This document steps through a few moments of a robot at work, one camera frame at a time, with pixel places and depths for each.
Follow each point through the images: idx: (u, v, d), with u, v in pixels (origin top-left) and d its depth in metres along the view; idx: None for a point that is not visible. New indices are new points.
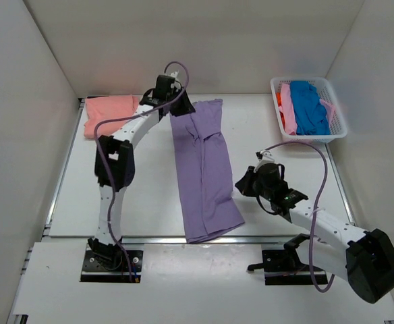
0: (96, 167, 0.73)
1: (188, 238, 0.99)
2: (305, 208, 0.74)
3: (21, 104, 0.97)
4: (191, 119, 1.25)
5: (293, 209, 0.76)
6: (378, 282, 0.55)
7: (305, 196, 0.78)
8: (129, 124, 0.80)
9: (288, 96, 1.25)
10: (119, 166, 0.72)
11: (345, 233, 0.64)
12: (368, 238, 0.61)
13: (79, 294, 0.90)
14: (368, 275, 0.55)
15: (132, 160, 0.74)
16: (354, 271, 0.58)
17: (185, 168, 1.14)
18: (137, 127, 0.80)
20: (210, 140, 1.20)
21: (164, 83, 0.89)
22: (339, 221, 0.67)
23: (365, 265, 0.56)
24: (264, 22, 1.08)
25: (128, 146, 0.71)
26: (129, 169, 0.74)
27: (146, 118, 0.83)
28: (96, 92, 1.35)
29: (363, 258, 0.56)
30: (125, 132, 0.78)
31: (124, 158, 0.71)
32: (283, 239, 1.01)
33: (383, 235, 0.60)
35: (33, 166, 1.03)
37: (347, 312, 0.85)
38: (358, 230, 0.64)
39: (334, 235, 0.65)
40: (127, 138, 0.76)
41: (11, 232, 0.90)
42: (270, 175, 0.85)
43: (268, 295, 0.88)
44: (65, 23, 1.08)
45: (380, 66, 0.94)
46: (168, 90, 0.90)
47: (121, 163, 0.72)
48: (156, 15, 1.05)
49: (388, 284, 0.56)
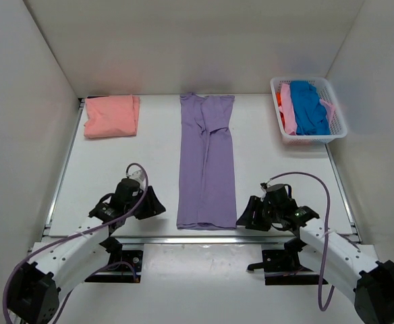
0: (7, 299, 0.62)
1: (178, 223, 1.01)
2: (316, 229, 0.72)
3: (21, 103, 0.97)
4: (202, 113, 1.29)
5: (304, 229, 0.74)
6: (385, 313, 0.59)
7: (317, 214, 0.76)
8: (64, 247, 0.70)
9: (288, 96, 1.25)
10: (32, 308, 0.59)
11: (357, 261, 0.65)
12: (379, 268, 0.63)
13: (79, 294, 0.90)
14: (375, 306, 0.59)
15: (53, 295, 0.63)
16: (363, 300, 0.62)
17: (189, 155, 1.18)
18: (73, 252, 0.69)
20: (216, 133, 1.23)
21: (124, 192, 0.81)
22: (351, 248, 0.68)
23: (374, 297, 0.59)
24: (266, 22, 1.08)
25: (48, 283, 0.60)
26: (48, 308, 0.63)
27: (87, 237, 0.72)
28: (96, 92, 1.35)
29: (373, 289, 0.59)
30: (54, 258, 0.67)
31: (40, 298, 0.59)
32: (283, 239, 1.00)
33: None
35: (32, 167, 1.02)
37: (345, 312, 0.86)
38: (371, 259, 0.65)
39: (345, 262, 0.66)
40: (52, 269, 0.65)
41: (11, 233, 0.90)
42: (276, 194, 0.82)
43: (268, 295, 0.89)
44: (65, 23, 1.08)
45: (380, 67, 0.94)
46: (127, 198, 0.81)
47: (36, 304, 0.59)
48: (156, 14, 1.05)
49: None
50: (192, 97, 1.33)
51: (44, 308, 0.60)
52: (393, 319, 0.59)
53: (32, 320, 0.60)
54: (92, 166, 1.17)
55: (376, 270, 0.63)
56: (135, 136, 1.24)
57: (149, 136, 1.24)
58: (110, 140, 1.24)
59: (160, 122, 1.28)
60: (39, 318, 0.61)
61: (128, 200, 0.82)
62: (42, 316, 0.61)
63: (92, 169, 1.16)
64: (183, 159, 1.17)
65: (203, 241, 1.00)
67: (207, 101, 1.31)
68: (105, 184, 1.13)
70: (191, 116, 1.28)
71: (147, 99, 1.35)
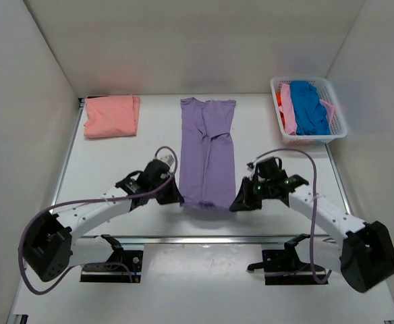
0: None
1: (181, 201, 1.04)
2: (305, 193, 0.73)
3: (21, 103, 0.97)
4: (202, 118, 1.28)
5: (292, 194, 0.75)
6: (372, 273, 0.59)
7: (306, 181, 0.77)
8: (86, 207, 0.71)
9: (288, 96, 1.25)
10: (45, 256, 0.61)
11: (344, 223, 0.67)
12: (366, 230, 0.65)
13: (79, 294, 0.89)
14: (361, 264, 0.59)
15: (66, 252, 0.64)
16: (350, 260, 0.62)
17: (188, 161, 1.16)
18: (93, 213, 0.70)
20: (218, 139, 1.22)
21: (154, 171, 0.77)
22: (338, 210, 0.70)
23: (361, 256, 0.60)
24: (266, 21, 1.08)
25: (64, 237, 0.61)
26: (57, 263, 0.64)
27: (110, 204, 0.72)
28: (96, 92, 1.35)
29: (360, 248, 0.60)
30: (75, 215, 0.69)
31: (54, 248, 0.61)
32: (283, 239, 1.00)
33: (383, 228, 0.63)
35: (32, 166, 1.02)
37: (345, 311, 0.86)
38: (358, 221, 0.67)
39: (333, 224, 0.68)
40: (71, 224, 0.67)
41: (11, 233, 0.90)
42: (266, 166, 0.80)
43: (268, 295, 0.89)
44: (65, 23, 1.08)
45: (381, 67, 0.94)
46: (154, 179, 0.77)
47: (49, 253, 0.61)
48: (155, 14, 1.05)
49: (382, 275, 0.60)
50: (191, 103, 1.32)
51: (54, 261, 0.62)
52: (378, 279, 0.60)
53: (40, 271, 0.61)
54: (92, 166, 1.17)
55: (363, 231, 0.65)
56: (135, 136, 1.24)
57: (149, 136, 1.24)
58: (110, 140, 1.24)
59: (159, 122, 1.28)
60: (48, 269, 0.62)
61: (155, 179, 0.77)
62: (49, 268, 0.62)
63: (92, 169, 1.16)
64: (183, 166, 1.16)
65: (203, 241, 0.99)
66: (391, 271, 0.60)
67: (208, 106, 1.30)
68: (106, 184, 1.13)
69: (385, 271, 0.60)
70: (192, 121, 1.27)
71: (148, 99, 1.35)
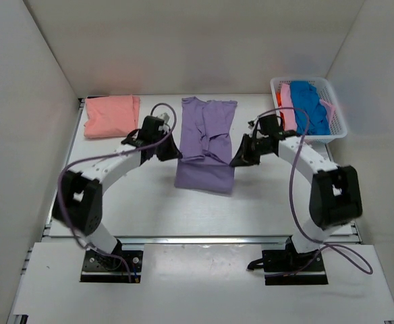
0: (54, 208, 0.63)
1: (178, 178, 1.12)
2: (293, 142, 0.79)
3: (21, 103, 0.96)
4: (202, 117, 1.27)
5: (282, 142, 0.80)
6: (332, 210, 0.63)
7: (299, 134, 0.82)
8: (104, 162, 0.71)
9: (288, 96, 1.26)
10: (83, 207, 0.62)
11: (320, 164, 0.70)
12: (338, 173, 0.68)
13: (79, 294, 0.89)
14: (323, 197, 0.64)
15: (99, 203, 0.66)
16: (316, 196, 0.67)
17: (188, 142, 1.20)
18: (113, 165, 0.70)
20: (216, 140, 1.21)
21: (151, 125, 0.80)
22: (317, 154, 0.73)
23: (324, 190, 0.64)
24: (266, 22, 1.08)
25: (96, 185, 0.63)
26: (94, 215, 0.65)
27: (124, 158, 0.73)
28: (96, 92, 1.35)
29: (324, 183, 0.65)
30: (97, 170, 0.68)
31: (90, 197, 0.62)
32: (283, 239, 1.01)
33: (353, 172, 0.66)
35: (32, 166, 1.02)
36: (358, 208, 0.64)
37: (345, 311, 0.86)
38: (333, 165, 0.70)
39: (310, 165, 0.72)
40: (98, 176, 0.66)
41: (11, 233, 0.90)
42: (268, 121, 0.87)
43: (268, 295, 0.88)
44: (65, 23, 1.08)
45: (381, 67, 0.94)
46: (155, 133, 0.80)
47: (87, 204, 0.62)
48: (155, 14, 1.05)
49: (342, 214, 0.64)
50: (192, 102, 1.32)
51: (92, 212, 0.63)
52: (338, 217, 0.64)
53: (80, 224, 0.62)
54: None
55: (335, 173, 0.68)
56: None
57: None
58: (110, 140, 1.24)
59: None
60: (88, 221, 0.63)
61: (156, 133, 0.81)
62: (90, 220, 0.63)
63: None
64: (182, 159, 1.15)
65: (203, 241, 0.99)
66: (353, 214, 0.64)
67: (208, 106, 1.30)
68: None
69: (347, 211, 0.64)
70: (192, 121, 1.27)
71: (147, 99, 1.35)
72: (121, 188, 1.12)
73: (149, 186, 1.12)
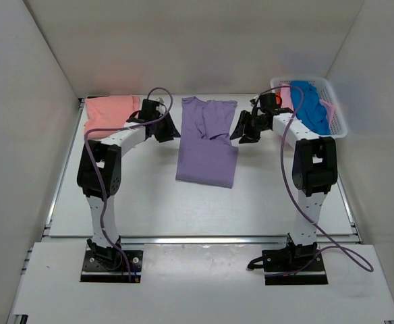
0: (80, 172, 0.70)
1: (178, 172, 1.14)
2: (285, 117, 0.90)
3: (21, 103, 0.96)
4: (202, 117, 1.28)
5: (276, 117, 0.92)
6: (311, 175, 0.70)
7: (291, 111, 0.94)
8: (116, 134, 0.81)
9: (288, 96, 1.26)
10: (107, 169, 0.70)
11: (304, 134, 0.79)
12: (320, 143, 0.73)
13: (79, 294, 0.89)
14: (303, 162, 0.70)
15: (119, 168, 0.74)
16: (297, 164, 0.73)
17: (187, 138, 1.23)
18: (125, 137, 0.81)
20: (216, 140, 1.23)
21: (149, 106, 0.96)
22: (303, 128, 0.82)
23: (304, 156, 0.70)
24: (266, 22, 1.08)
25: (117, 150, 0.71)
26: (115, 178, 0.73)
27: (133, 131, 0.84)
28: (96, 92, 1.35)
29: (304, 150, 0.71)
30: (113, 139, 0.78)
31: (113, 159, 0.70)
32: (283, 240, 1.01)
33: (332, 140, 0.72)
35: (33, 165, 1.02)
36: (334, 175, 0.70)
37: (345, 311, 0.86)
38: (315, 135, 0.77)
39: (296, 136, 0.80)
40: (115, 143, 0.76)
41: (11, 233, 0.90)
42: (267, 98, 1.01)
43: (268, 295, 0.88)
44: (65, 22, 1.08)
45: (381, 67, 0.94)
46: (154, 112, 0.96)
47: (109, 165, 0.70)
48: (155, 14, 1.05)
49: (320, 178, 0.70)
50: (192, 102, 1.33)
51: (113, 173, 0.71)
52: (316, 181, 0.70)
53: (105, 182, 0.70)
54: None
55: (318, 144, 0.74)
56: None
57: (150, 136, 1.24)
58: None
59: None
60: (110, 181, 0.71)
61: (154, 113, 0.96)
62: (111, 181, 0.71)
63: None
64: (183, 160, 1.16)
65: (203, 242, 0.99)
66: (329, 179, 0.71)
67: (208, 106, 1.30)
68: None
69: (324, 177, 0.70)
70: (192, 120, 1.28)
71: (148, 99, 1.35)
72: (121, 188, 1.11)
73: (150, 185, 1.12)
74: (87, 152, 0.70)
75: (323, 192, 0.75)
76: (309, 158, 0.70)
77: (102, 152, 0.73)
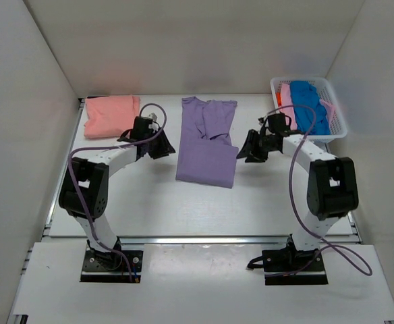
0: (63, 192, 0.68)
1: (178, 172, 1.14)
2: (296, 138, 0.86)
3: (21, 103, 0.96)
4: (202, 117, 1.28)
5: (287, 140, 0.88)
6: (329, 199, 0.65)
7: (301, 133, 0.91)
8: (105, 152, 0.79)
9: (288, 96, 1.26)
10: (94, 188, 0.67)
11: (318, 156, 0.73)
12: (336, 164, 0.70)
13: (79, 294, 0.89)
14: (318, 184, 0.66)
15: (106, 187, 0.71)
16: (312, 185, 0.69)
17: (187, 139, 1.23)
18: (115, 155, 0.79)
20: (216, 140, 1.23)
21: (142, 124, 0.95)
22: (317, 148, 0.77)
23: (320, 178, 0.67)
24: (266, 22, 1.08)
25: (103, 168, 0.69)
26: (101, 199, 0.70)
27: (123, 150, 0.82)
28: (96, 92, 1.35)
29: (320, 171, 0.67)
30: (101, 157, 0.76)
31: (99, 179, 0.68)
32: (283, 240, 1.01)
33: (349, 163, 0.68)
35: (33, 166, 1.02)
36: (354, 200, 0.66)
37: (346, 312, 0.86)
38: (330, 156, 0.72)
39: (309, 156, 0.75)
40: (103, 161, 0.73)
41: (11, 233, 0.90)
42: (277, 117, 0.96)
43: (268, 295, 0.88)
44: (64, 22, 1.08)
45: (381, 68, 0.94)
46: (146, 131, 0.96)
47: (96, 185, 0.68)
48: (155, 14, 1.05)
49: (338, 203, 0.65)
50: (192, 102, 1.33)
51: (99, 194, 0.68)
52: (334, 206, 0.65)
53: (91, 204, 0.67)
54: None
55: (334, 165, 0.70)
56: None
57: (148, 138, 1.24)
58: (110, 140, 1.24)
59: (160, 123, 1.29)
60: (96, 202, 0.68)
61: (147, 131, 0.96)
62: (98, 202, 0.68)
63: None
64: (183, 160, 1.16)
65: (203, 242, 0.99)
66: (349, 205, 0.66)
67: (208, 106, 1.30)
68: None
69: (343, 202, 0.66)
70: (192, 120, 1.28)
71: (147, 99, 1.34)
72: (121, 188, 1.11)
73: (149, 187, 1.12)
74: (69, 171, 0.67)
75: (337, 216, 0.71)
76: (325, 181, 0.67)
77: (89, 171, 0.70)
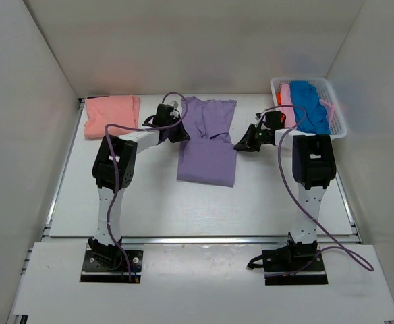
0: (96, 164, 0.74)
1: (179, 172, 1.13)
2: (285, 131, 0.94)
3: (20, 104, 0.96)
4: (202, 117, 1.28)
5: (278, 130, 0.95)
6: (310, 168, 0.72)
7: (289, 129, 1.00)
8: (134, 133, 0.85)
9: (288, 96, 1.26)
10: (121, 163, 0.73)
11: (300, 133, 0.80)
12: (316, 140, 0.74)
13: (78, 294, 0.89)
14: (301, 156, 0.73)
15: (133, 163, 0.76)
16: (297, 159, 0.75)
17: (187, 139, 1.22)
18: (142, 136, 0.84)
20: (216, 139, 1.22)
21: (163, 112, 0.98)
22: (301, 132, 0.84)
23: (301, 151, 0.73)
24: (266, 22, 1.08)
25: (133, 145, 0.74)
26: (127, 173, 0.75)
27: (148, 133, 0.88)
28: (96, 92, 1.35)
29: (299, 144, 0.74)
30: (130, 137, 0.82)
31: (129, 155, 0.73)
32: (283, 240, 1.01)
33: (328, 138, 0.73)
35: (33, 166, 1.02)
36: (332, 170, 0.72)
37: (345, 311, 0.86)
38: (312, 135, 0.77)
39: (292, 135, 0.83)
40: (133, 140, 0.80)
41: (11, 233, 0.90)
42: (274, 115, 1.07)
43: (268, 295, 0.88)
44: (64, 22, 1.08)
45: (381, 67, 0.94)
46: (167, 118, 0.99)
47: (124, 161, 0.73)
48: (155, 14, 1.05)
49: (317, 171, 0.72)
50: (192, 101, 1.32)
51: (128, 167, 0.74)
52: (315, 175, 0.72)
53: (121, 176, 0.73)
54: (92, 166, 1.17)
55: (314, 141, 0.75)
56: None
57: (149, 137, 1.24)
58: None
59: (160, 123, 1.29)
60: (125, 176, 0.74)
61: (168, 118, 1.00)
62: (125, 176, 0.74)
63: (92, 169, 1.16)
64: (183, 160, 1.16)
65: (203, 242, 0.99)
66: (327, 174, 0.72)
67: (208, 106, 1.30)
68: None
69: (321, 171, 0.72)
70: (192, 121, 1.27)
71: (148, 99, 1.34)
72: None
73: (149, 187, 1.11)
74: (108, 146, 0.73)
75: (322, 185, 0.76)
76: (306, 152, 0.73)
77: (120, 148, 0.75)
